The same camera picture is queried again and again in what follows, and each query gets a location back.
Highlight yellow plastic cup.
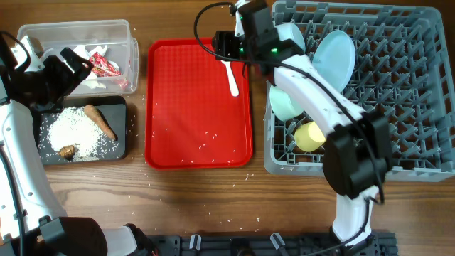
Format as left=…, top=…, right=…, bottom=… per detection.
left=294, top=122, right=326, bottom=152

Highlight grey dishwasher rack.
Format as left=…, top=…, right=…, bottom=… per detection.
left=272, top=1, right=454, bottom=182

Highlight brown food scrap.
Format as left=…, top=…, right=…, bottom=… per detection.
left=58, top=145, right=78, bottom=161

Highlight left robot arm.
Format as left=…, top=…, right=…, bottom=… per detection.
left=1, top=31, right=160, bottom=255

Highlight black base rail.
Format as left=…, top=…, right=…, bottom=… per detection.
left=150, top=232, right=399, bottom=256

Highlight small light blue bowl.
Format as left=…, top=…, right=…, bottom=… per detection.
left=275, top=23, right=306, bottom=51

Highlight white rice pile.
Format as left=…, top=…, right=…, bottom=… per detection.
left=37, top=107, right=123, bottom=164

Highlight green bowl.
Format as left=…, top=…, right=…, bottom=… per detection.
left=269, top=86, right=304, bottom=122

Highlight black waste tray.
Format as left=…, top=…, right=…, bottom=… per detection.
left=32, top=96, right=127, bottom=161

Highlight clear plastic waste bin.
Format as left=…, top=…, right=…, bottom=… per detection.
left=17, top=19, right=139, bottom=97

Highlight large light blue plate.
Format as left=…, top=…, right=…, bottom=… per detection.
left=312, top=30, right=355, bottom=92

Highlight red serving tray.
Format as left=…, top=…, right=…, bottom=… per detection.
left=144, top=38, right=253, bottom=170

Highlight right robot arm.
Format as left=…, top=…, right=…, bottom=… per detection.
left=210, top=1, right=392, bottom=255

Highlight white plastic spoon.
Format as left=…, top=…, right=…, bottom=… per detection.
left=221, top=60, right=240, bottom=97

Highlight red snack wrapper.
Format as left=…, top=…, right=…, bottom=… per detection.
left=85, top=52, right=129, bottom=90

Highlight white napkin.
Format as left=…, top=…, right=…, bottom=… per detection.
left=73, top=44, right=109, bottom=90

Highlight brown carrot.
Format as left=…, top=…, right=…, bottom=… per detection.
left=83, top=105, right=117, bottom=140

